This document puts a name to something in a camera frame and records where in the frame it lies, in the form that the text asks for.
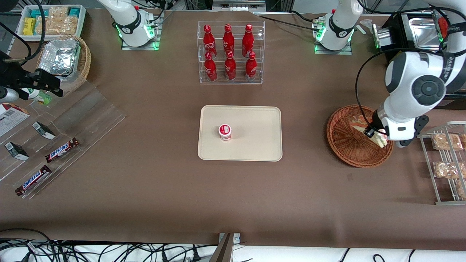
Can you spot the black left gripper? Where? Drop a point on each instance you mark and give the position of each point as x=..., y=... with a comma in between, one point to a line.
x=374, y=125

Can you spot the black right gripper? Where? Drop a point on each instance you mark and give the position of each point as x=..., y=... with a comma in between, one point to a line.
x=11, y=75

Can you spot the triangular sandwich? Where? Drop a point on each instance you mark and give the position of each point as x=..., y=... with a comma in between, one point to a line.
x=380, y=141

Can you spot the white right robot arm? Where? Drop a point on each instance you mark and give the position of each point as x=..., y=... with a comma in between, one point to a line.
x=127, y=22

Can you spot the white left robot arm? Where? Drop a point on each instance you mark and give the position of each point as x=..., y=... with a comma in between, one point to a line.
x=411, y=72

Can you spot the round brown wicker basket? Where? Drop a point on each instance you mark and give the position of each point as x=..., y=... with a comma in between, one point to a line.
x=346, y=145

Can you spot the light wicker basket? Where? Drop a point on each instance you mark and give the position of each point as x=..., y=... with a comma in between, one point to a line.
x=85, y=62

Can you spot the beige plastic tray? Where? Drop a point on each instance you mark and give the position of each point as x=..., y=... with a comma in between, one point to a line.
x=255, y=145

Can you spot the small white green bottle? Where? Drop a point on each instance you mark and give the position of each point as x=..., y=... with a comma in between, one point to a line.
x=39, y=96

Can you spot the silver foil container stack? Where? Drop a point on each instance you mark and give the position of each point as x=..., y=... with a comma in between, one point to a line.
x=60, y=56

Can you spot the small black white box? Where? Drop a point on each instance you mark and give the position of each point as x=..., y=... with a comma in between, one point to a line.
x=16, y=151
x=43, y=130

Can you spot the clear acrylic stepped display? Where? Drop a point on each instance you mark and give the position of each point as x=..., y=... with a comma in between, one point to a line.
x=91, y=116

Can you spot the white red printed carton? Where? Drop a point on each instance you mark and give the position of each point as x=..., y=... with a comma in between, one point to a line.
x=11, y=118

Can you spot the large clear cracker bag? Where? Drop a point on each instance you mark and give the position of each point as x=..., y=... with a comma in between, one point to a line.
x=58, y=26

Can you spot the brown snickers bar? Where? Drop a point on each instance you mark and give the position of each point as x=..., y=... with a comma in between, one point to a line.
x=33, y=180
x=62, y=150

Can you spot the yellow snack packet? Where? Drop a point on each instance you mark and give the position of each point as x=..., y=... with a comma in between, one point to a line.
x=29, y=26

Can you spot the white plastic bin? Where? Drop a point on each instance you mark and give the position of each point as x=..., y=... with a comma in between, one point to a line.
x=83, y=22

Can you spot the clear bag fried snack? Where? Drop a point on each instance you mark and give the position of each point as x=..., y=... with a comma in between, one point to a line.
x=461, y=189
x=446, y=142
x=446, y=170

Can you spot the teal snack packet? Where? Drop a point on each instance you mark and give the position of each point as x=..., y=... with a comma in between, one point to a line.
x=38, y=13
x=74, y=11

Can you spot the small clear cracker bag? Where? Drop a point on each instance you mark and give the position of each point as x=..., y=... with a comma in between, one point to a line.
x=58, y=11

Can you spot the black food warmer appliance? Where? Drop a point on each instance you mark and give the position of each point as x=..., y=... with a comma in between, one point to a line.
x=398, y=32

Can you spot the crumpled clear plastic wrap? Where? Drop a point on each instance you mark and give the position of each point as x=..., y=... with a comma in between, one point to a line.
x=367, y=23

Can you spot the steel warmer pan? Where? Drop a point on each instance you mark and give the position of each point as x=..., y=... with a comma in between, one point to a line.
x=422, y=32

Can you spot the red sausage on skewer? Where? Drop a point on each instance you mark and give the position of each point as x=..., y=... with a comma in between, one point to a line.
x=443, y=23

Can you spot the red cola bottle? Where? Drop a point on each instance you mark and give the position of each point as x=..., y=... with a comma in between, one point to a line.
x=210, y=69
x=208, y=42
x=230, y=68
x=228, y=40
x=251, y=69
x=248, y=40

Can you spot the clear acrylic bottle rack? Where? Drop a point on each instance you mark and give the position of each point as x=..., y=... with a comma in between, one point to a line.
x=238, y=82

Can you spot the brown table cover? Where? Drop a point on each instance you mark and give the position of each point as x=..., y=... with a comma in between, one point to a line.
x=145, y=200

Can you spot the red white yogurt cup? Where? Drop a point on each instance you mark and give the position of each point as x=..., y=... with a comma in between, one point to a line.
x=225, y=131

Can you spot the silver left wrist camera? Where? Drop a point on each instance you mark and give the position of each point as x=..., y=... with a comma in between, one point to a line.
x=402, y=143

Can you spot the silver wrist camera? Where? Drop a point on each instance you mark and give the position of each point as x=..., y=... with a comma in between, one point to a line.
x=402, y=143
x=8, y=95

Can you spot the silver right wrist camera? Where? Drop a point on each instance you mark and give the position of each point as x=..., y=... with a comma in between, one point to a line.
x=8, y=95

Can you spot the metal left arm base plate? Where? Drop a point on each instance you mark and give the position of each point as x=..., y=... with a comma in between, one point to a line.
x=333, y=51

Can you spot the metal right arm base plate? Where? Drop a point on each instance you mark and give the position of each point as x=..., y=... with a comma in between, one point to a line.
x=140, y=48

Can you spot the grey metal frame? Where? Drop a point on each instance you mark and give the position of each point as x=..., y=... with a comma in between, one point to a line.
x=238, y=4

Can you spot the grey metal post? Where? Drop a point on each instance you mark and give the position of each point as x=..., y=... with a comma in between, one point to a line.
x=224, y=251

